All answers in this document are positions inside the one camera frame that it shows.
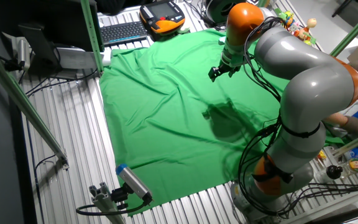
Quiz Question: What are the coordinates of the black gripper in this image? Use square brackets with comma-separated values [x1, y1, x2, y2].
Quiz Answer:
[208, 54, 244, 83]

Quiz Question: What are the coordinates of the person left hand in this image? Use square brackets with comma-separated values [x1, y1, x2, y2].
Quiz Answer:
[323, 112, 349, 127]

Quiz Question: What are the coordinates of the black round spool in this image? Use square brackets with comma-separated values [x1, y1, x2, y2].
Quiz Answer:
[204, 0, 239, 26]

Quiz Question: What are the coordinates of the green cloth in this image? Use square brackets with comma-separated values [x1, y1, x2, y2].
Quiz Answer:
[99, 28, 354, 216]

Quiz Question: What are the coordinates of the orange black teach pendant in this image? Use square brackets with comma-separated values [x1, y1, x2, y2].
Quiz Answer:
[139, 0, 186, 35]

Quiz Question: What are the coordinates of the colourful toy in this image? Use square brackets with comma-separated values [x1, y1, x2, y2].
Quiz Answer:
[273, 8, 295, 32]

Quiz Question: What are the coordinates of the wooden doll toy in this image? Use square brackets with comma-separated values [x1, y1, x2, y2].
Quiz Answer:
[293, 17, 318, 41]

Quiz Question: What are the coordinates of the black keyboard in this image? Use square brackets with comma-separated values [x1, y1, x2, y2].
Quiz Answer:
[99, 21, 149, 47]

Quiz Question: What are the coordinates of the white plastic piece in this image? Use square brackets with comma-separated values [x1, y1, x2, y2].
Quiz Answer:
[101, 49, 112, 67]

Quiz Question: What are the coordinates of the black chair leg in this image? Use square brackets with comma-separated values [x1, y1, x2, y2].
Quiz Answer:
[331, 0, 358, 18]

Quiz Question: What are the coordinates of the clear bottle with black cap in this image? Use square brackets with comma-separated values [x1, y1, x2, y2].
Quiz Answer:
[315, 165, 344, 184]

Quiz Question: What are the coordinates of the grey monitor stand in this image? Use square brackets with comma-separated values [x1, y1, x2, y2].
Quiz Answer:
[18, 23, 101, 72]

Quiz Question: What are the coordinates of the jar with yellow lid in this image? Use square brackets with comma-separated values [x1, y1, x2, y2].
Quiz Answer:
[342, 157, 358, 175]

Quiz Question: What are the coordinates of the black monitor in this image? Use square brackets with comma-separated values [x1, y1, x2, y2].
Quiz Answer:
[0, 0, 98, 52]

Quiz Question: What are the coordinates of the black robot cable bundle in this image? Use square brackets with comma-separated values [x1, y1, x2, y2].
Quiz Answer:
[237, 17, 358, 218]

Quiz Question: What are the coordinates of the silver camera with blue end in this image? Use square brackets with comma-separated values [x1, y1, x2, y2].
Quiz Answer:
[116, 164, 154, 203]

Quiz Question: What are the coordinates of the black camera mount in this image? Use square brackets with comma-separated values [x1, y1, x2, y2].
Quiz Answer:
[110, 183, 131, 210]

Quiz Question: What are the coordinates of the aluminium extrusion post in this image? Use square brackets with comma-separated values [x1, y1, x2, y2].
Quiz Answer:
[88, 182, 126, 224]

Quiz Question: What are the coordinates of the black camera cable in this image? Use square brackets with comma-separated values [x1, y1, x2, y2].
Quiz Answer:
[75, 198, 149, 217]

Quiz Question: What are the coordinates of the small silver camera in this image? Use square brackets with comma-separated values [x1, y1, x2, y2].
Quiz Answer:
[16, 37, 31, 71]

